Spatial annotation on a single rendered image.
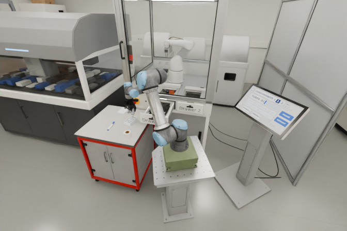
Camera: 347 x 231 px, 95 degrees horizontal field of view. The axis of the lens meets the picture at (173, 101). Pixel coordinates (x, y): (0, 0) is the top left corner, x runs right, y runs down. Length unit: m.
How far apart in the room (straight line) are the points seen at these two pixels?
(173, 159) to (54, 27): 1.64
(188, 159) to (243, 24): 4.17
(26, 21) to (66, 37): 0.54
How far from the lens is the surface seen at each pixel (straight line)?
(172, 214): 1.95
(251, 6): 4.93
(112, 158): 1.83
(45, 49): 2.08
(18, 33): 2.32
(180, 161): 1.24
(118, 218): 2.04
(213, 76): 1.63
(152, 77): 1.08
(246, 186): 2.28
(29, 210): 2.46
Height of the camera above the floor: 1.79
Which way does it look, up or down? 29 degrees down
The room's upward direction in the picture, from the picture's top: 1 degrees clockwise
